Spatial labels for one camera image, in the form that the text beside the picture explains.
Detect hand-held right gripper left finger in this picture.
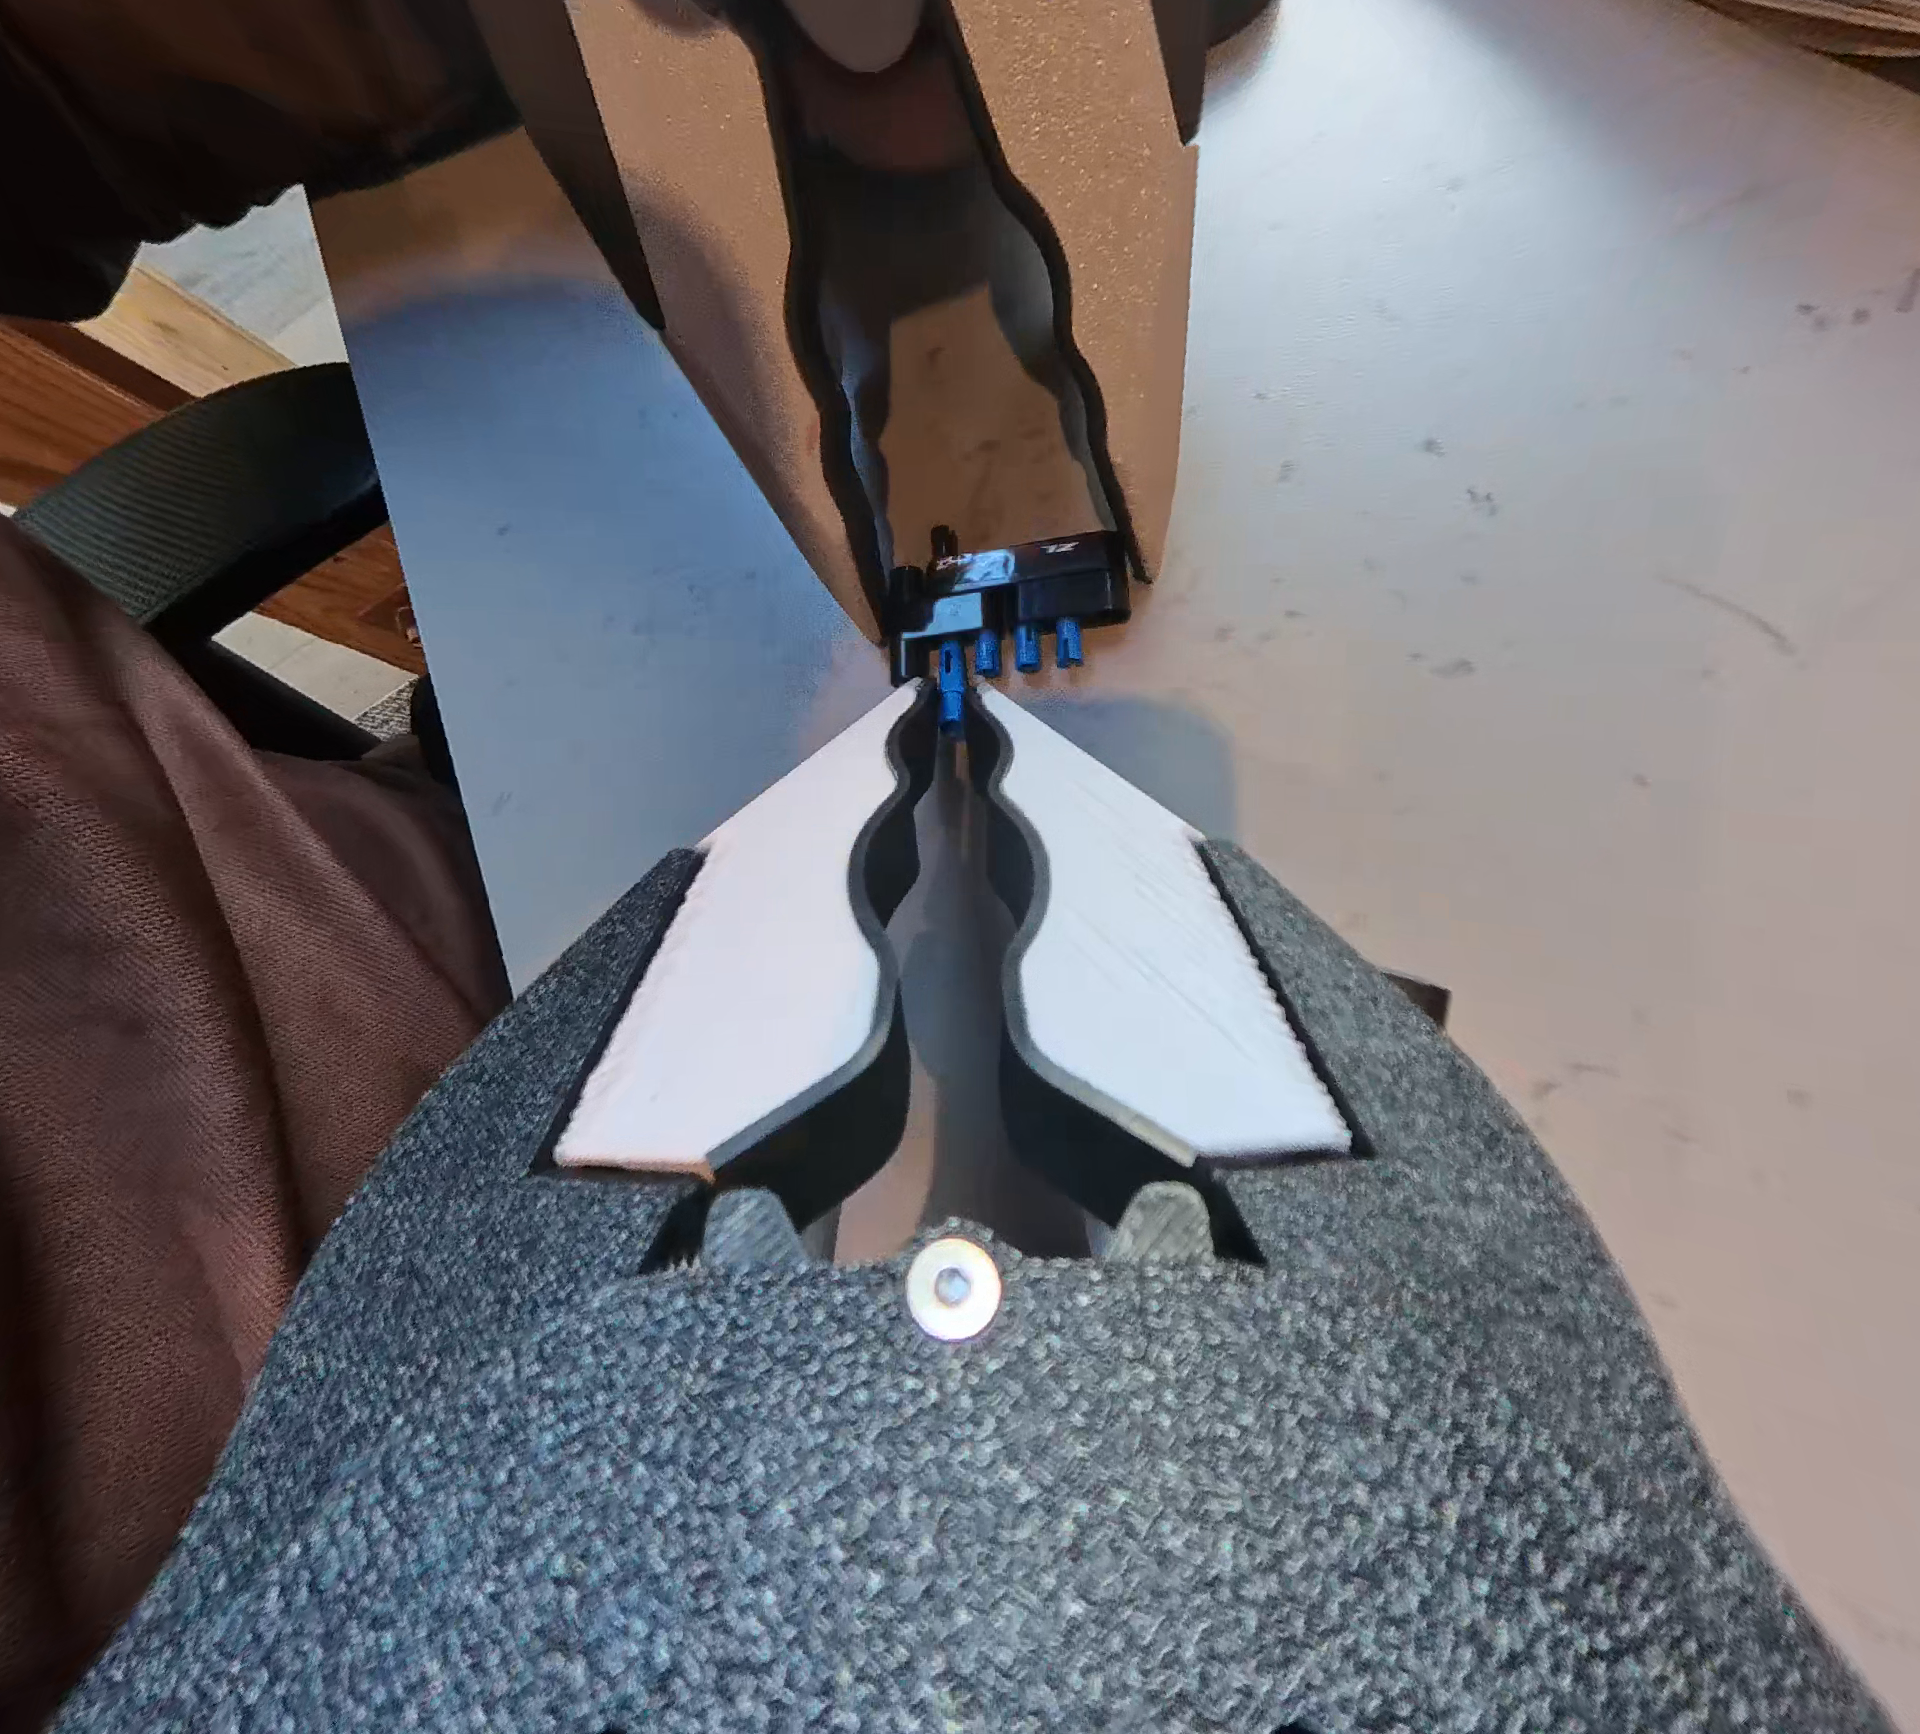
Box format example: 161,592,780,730
552,680,944,1223

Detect light grey desk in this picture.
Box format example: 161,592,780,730
306,0,1920,1706

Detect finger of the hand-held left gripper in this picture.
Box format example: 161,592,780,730
559,0,907,651
932,0,1221,588

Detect person's brown sweater torso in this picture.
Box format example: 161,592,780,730
0,518,516,1734

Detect person's left hand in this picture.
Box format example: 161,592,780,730
793,36,980,180

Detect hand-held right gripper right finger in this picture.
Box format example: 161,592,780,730
969,686,1357,1226

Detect black office chair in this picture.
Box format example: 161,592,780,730
12,360,440,764

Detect black brick assembly blue pins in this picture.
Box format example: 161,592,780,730
885,526,1132,690

